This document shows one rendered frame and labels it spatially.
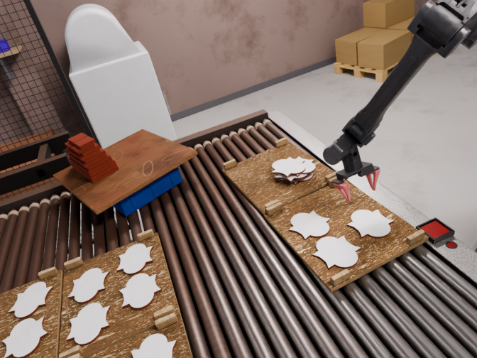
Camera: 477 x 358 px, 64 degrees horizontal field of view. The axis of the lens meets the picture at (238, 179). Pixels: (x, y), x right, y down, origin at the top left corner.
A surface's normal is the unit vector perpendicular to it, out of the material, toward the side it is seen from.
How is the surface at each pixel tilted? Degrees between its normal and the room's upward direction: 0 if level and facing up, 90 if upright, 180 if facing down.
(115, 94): 90
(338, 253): 0
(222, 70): 90
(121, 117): 90
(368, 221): 0
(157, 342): 0
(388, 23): 90
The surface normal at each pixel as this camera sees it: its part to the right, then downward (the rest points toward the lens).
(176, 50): 0.39, 0.43
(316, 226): -0.21, -0.82
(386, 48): 0.59, 0.33
